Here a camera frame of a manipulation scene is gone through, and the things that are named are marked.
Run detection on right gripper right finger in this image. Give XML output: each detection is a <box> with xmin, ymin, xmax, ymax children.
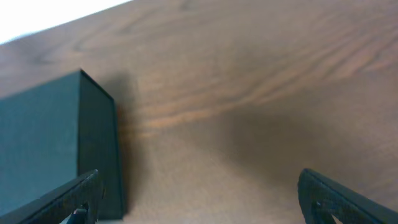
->
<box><xmin>297</xmin><ymin>169</ymin><xmax>397</xmax><ymax>224</ymax></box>

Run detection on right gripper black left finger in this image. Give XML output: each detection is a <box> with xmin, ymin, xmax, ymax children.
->
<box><xmin>1</xmin><ymin>169</ymin><xmax>104</xmax><ymax>224</ymax></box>

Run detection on black gift box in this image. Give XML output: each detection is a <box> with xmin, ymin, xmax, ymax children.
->
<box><xmin>1</xmin><ymin>70</ymin><xmax>126</xmax><ymax>220</ymax></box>

